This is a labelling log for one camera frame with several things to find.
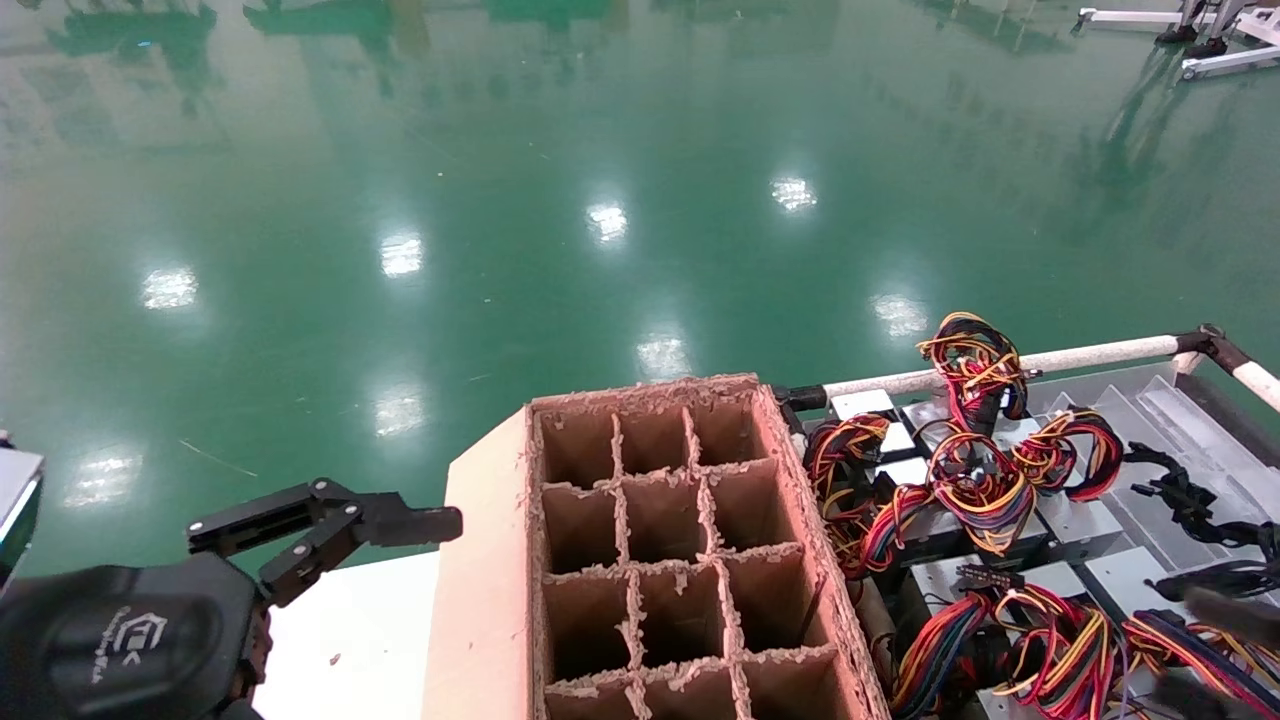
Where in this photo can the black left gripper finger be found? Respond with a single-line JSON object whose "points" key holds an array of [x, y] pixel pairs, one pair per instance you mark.
{"points": [[260, 515], [310, 560]]}

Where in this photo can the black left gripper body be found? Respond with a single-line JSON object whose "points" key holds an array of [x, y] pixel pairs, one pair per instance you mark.
{"points": [[120, 640]]}

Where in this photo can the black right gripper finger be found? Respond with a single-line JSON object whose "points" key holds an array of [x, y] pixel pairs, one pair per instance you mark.
{"points": [[1205, 700], [1240, 618]]}

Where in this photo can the silver power supply unit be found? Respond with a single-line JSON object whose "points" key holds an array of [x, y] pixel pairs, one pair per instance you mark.
{"points": [[1085, 525], [925, 412], [1130, 580], [940, 580]]}

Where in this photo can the brown cardboard divider box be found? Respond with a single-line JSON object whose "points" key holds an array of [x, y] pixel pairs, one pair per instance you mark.
{"points": [[480, 600]]}

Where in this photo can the slanted grey power supply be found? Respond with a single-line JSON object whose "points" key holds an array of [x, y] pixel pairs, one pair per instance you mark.
{"points": [[1200, 420], [1140, 420]]}

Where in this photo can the black pipe joint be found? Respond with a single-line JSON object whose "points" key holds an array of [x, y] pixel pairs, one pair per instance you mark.
{"points": [[1210, 342]]}

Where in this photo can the dark power supply unit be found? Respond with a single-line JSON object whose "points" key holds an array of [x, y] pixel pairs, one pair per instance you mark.
{"points": [[945, 537]]}

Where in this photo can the white label power supply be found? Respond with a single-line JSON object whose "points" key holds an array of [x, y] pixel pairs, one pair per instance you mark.
{"points": [[865, 403], [905, 470]]}

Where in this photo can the black pipe end sleeve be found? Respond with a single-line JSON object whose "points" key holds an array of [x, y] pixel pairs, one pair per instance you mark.
{"points": [[805, 397]]}

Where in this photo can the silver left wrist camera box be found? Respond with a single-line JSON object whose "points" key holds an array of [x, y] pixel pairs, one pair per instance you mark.
{"points": [[18, 500]]}

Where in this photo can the short white rail pipe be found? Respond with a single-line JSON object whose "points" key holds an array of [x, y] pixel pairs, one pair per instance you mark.
{"points": [[1262, 382]]}

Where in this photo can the long white rail pipe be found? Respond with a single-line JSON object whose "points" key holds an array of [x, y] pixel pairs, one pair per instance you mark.
{"points": [[1080, 355]]}

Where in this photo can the white metal floor frame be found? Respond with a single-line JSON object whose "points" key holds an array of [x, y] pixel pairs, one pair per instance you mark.
{"points": [[1130, 16]]}

